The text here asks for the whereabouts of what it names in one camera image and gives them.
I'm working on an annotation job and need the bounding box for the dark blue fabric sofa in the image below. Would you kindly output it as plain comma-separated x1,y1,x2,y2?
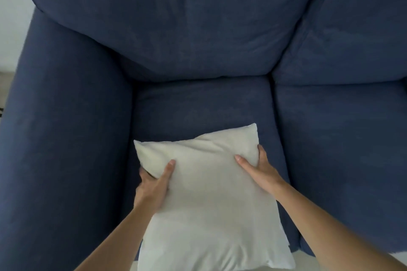
0,0,407,271

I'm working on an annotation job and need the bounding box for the blue sofa seat cushion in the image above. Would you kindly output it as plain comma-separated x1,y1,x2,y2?
273,79,407,257
122,75,301,262

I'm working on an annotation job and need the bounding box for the white pillow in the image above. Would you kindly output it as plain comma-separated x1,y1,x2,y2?
134,123,295,271

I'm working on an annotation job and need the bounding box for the blue sofa back cushion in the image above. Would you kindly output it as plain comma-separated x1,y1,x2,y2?
272,0,407,86
5,0,333,82

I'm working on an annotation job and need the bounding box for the person's right forearm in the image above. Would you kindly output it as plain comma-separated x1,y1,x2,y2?
273,182,407,271

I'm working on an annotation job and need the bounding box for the person's left hand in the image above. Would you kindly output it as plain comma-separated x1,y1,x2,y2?
133,159,176,213

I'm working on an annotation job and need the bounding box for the person's right hand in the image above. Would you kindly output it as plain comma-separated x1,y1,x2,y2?
235,144,287,198

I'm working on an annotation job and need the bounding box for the person's left forearm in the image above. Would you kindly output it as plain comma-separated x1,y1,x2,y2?
74,205,156,271

